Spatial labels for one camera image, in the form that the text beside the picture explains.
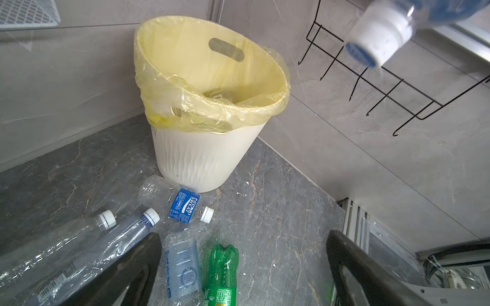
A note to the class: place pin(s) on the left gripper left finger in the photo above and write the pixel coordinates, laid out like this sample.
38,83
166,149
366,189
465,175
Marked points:
133,276

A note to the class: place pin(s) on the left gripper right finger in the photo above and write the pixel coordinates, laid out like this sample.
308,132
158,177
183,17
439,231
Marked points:
379,287

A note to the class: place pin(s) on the clear bottle blue label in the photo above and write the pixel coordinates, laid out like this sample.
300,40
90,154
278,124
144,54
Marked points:
181,204

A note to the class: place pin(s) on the clear bottle white cap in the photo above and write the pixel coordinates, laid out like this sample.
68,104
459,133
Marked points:
30,263

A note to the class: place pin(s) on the pocari sweat bottle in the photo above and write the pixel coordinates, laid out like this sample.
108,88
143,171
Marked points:
386,26

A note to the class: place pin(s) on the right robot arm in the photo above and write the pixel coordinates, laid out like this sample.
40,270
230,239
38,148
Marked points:
457,275

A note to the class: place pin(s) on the white bin with yellow bag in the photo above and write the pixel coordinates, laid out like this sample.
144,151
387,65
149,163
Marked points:
207,92

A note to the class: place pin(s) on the clear blue tinted bottle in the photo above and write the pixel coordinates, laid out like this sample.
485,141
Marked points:
182,267

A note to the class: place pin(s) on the green sprite bottle right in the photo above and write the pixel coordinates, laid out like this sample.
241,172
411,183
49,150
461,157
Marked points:
221,285

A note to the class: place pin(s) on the white wire mesh basket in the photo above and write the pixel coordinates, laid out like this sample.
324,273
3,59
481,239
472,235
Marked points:
29,14

